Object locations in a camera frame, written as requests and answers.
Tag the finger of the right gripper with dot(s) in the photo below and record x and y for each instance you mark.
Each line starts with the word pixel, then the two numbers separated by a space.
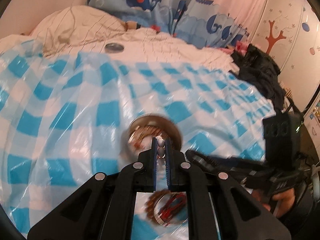
pixel 239 169

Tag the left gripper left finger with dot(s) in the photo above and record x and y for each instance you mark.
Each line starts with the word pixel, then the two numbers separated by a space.
pixel 103 207

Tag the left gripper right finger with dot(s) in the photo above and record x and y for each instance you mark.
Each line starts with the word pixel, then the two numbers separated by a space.
pixel 218 206

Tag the person's right hand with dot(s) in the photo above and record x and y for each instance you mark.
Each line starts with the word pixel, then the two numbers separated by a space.
pixel 285 201

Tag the round silver metal tin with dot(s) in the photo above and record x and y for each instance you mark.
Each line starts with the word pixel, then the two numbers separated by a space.
pixel 159 121

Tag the blue checkered plastic sheet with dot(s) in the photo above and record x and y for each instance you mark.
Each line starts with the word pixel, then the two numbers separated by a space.
pixel 63 119

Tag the black clothing pile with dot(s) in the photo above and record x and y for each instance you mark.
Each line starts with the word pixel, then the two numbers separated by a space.
pixel 260 70

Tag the white wardrobe with tree decal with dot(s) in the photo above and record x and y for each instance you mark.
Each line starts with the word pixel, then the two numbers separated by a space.
pixel 288 31

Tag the whale pattern curtain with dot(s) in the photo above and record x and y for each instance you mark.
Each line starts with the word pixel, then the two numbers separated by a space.
pixel 202 23

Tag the silver tin lid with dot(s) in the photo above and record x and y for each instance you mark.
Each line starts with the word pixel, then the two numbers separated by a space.
pixel 114 48

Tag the white grid bedsheet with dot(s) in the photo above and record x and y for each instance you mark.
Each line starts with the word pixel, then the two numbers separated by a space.
pixel 141 45

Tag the white striped pillow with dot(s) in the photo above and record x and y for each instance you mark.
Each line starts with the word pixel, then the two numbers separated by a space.
pixel 76 26

